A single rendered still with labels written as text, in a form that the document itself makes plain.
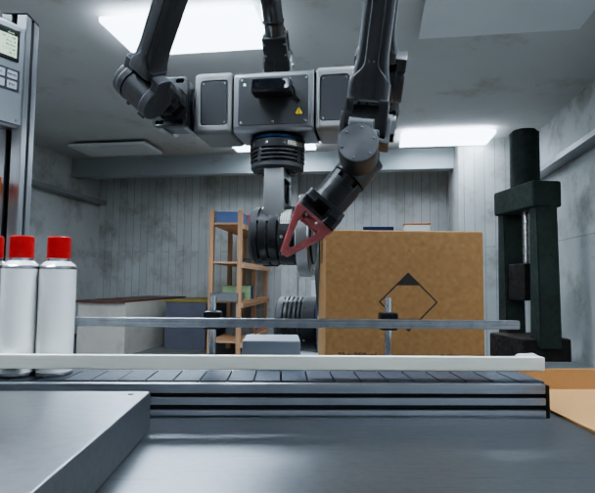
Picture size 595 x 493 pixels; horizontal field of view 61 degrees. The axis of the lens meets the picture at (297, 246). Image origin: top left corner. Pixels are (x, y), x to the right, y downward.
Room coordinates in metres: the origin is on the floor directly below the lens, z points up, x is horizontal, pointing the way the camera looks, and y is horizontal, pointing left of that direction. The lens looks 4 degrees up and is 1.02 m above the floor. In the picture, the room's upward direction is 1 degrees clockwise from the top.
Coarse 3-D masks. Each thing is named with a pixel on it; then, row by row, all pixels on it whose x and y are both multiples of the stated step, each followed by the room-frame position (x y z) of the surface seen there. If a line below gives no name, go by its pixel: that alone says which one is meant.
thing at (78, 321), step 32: (96, 320) 0.79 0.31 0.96; (128, 320) 0.79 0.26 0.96; (160, 320) 0.80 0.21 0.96; (192, 320) 0.80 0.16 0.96; (224, 320) 0.80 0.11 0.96; (256, 320) 0.80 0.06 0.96; (288, 320) 0.80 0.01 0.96; (320, 320) 0.81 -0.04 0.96; (352, 320) 0.81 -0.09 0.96; (384, 320) 0.81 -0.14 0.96; (416, 320) 0.81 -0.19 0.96; (448, 320) 0.81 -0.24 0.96; (480, 320) 0.82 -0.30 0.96; (512, 320) 0.83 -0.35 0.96
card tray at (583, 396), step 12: (528, 372) 0.91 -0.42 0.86; (540, 372) 0.91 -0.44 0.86; (552, 372) 0.91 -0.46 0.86; (564, 372) 0.92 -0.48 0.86; (576, 372) 0.92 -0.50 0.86; (588, 372) 0.92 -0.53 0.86; (552, 384) 0.91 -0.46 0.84; (564, 384) 0.92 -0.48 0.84; (576, 384) 0.92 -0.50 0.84; (588, 384) 0.92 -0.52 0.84; (552, 396) 0.86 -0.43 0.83; (564, 396) 0.86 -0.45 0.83; (576, 396) 0.86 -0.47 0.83; (588, 396) 0.86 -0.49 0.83; (552, 408) 0.78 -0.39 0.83; (564, 408) 0.78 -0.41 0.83; (576, 408) 0.78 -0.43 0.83; (588, 408) 0.78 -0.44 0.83; (576, 420) 0.71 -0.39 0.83; (588, 420) 0.71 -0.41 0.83
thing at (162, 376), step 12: (72, 372) 0.78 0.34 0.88; (84, 372) 0.78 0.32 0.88; (96, 372) 0.78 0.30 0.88; (108, 372) 0.78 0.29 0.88; (120, 372) 0.78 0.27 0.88; (132, 372) 0.78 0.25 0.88; (144, 372) 0.78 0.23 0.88; (156, 372) 0.79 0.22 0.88; (168, 372) 0.79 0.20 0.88; (180, 372) 0.79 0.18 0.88; (192, 372) 0.79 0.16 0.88; (204, 372) 0.79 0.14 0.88; (216, 372) 0.79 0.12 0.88; (228, 372) 0.79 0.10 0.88; (240, 372) 0.79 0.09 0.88; (252, 372) 0.79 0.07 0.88; (264, 372) 0.80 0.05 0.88; (276, 372) 0.80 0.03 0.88; (288, 372) 0.80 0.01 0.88; (300, 372) 0.80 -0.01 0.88; (312, 372) 0.80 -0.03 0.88; (324, 372) 0.80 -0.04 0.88; (336, 372) 0.80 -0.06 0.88; (348, 372) 0.80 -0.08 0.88; (360, 372) 0.80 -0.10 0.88; (372, 372) 0.81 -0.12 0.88; (384, 372) 0.81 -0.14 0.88; (396, 372) 0.81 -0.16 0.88; (408, 372) 0.81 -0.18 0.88; (420, 372) 0.81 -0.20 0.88; (432, 372) 0.81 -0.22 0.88; (444, 372) 0.81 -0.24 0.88; (456, 372) 0.81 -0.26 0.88; (468, 372) 0.81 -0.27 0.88; (480, 372) 0.82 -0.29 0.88; (492, 372) 0.82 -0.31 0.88; (504, 372) 0.82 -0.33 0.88; (516, 372) 0.82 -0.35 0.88
